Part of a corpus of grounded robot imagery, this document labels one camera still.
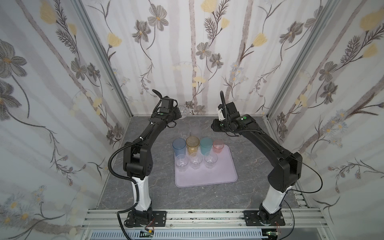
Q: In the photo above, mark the blue plastic cup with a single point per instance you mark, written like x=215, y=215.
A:
x=179, y=146

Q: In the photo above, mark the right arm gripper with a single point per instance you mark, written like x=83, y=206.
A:
x=216, y=125

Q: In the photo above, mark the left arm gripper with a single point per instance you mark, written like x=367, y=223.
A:
x=173, y=112

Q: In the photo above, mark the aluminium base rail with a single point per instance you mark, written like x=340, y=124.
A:
x=211, y=219

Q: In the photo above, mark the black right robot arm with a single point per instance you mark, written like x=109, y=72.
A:
x=287, y=166

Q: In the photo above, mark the aluminium corner post left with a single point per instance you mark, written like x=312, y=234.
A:
x=101, y=53

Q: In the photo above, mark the aluminium corner post right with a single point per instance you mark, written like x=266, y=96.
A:
x=323, y=19

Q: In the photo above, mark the lilac plastic tray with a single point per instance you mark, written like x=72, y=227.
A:
x=223, y=172

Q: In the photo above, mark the white slotted cable duct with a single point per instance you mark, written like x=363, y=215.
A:
x=198, y=234

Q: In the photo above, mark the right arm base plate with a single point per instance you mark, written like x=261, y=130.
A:
x=263, y=218

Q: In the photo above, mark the clear faceted tumbler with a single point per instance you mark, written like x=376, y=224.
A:
x=210, y=160
x=195, y=160
x=184, y=112
x=182, y=163

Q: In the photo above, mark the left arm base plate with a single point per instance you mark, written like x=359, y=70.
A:
x=146, y=218

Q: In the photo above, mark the pink plastic cup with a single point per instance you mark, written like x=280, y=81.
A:
x=218, y=146

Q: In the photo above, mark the yellow plastic cup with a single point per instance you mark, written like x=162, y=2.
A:
x=192, y=143

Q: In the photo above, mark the aluminium corner post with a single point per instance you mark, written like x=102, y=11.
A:
x=101, y=53
x=323, y=19

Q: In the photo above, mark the teal dimpled plastic cup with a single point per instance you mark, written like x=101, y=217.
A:
x=206, y=145

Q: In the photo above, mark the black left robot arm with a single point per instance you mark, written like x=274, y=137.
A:
x=138, y=160

